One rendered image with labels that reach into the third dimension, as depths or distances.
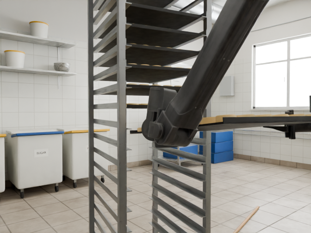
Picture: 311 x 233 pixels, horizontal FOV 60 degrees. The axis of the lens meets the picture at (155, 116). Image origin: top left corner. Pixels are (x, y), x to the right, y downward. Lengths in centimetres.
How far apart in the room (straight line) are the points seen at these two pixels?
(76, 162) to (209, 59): 329
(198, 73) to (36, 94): 373
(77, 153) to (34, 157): 52
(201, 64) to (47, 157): 314
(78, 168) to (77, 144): 31
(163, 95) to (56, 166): 306
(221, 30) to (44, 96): 380
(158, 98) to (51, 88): 364
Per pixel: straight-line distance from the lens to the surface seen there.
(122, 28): 121
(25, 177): 352
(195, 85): 52
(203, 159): 140
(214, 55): 50
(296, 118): 79
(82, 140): 368
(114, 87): 133
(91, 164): 178
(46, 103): 419
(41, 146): 350
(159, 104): 62
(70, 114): 430
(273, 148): 563
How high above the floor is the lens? 103
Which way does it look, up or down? 1 degrees down
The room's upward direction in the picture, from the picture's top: straight up
